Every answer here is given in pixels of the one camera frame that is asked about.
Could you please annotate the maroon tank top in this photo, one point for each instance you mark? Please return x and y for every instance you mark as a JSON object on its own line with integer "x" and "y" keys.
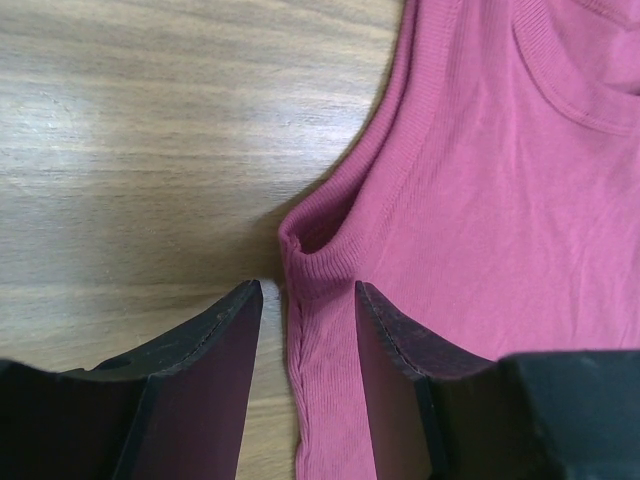
{"x": 494, "y": 197}

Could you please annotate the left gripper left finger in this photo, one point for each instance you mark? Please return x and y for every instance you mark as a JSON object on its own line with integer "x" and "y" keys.
{"x": 172, "y": 408}

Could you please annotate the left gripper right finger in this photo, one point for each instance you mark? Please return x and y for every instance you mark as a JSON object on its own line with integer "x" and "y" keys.
{"x": 437, "y": 411}

